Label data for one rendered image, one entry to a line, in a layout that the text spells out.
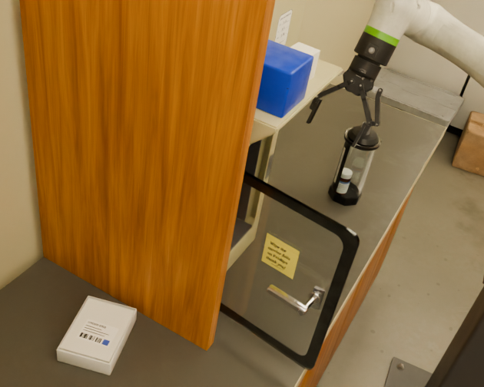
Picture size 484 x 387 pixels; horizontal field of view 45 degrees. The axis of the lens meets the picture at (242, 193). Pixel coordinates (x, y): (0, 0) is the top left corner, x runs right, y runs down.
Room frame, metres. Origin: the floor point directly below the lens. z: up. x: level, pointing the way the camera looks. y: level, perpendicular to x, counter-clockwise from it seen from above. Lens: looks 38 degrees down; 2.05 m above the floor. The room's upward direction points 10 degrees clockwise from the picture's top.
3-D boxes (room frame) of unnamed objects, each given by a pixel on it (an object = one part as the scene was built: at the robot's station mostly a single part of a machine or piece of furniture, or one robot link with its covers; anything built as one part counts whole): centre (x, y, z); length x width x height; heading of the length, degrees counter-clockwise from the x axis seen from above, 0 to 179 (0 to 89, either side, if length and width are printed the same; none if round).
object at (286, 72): (0.98, -0.02, 1.56); 0.10 x 0.10 x 0.09; 67
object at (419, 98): (3.60, -1.00, 0.17); 0.60 x 0.42 x 0.33; 65
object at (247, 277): (0.85, -0.09, 1.19); 0.30 x 0.01 x 0.40; 60
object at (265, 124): (1.05, -0.05, 1.46); 0.32 x 0.12 x 0.10; 157
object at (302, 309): (0.79, -0.13, 1.20); 0.10 x 0.05 x 0.03; 60
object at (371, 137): (1.49, -0.32, 1.18); 0.09 x 0.09 x 0.07
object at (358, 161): (1.49, -0.32, 1.06); 0.11 x 0.11 x 0.21
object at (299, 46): (1.10, -0.07, 1.54); 0.05 x 0.05 x 0.06; 63
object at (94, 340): (0.80, 0.26, 0.96); 0.16 x 0.12 x 0.04; 174
